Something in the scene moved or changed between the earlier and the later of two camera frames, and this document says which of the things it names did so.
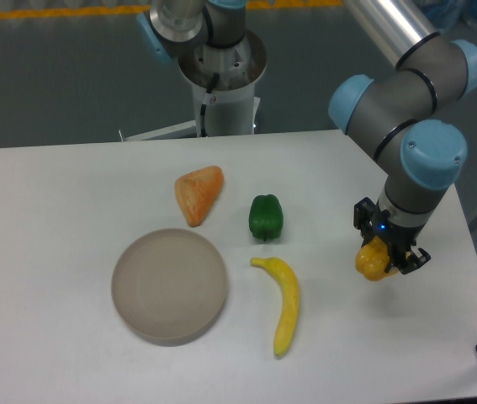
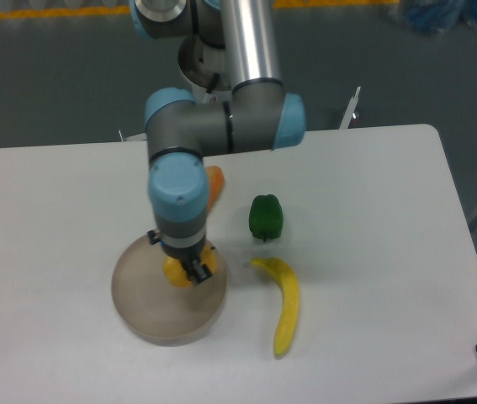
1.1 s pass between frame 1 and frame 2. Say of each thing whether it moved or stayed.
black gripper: moved
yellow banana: stayed
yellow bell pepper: moved
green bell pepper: stayed
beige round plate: stayed
